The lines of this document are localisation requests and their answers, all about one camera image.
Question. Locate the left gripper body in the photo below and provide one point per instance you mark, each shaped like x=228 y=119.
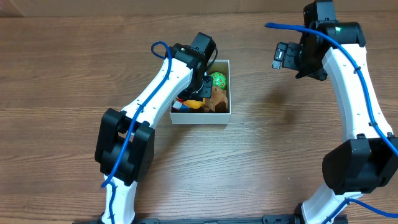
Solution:
x=206 y=89

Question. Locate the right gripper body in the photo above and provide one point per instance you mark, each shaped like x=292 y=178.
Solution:
x=310 y=71

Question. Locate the yellow rubber whale toy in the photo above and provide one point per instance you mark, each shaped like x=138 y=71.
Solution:
x=194 y=104

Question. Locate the green number ball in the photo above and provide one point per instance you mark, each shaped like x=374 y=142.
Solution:
x=219 y=79

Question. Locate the brown plush capybara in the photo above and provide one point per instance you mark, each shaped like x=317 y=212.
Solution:
x=217 y=103

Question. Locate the colourful puzzle cube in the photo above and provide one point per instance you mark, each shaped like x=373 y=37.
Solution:
x=180 y=107

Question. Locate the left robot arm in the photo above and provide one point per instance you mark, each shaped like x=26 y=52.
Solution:
x=125 y=145

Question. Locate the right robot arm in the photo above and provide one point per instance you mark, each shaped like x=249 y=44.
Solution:
x=367 y=157

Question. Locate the white cardboard box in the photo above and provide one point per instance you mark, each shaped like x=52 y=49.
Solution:
x=199 y=116

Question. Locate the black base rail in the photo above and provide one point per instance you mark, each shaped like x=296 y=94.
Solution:
x=266 y=219

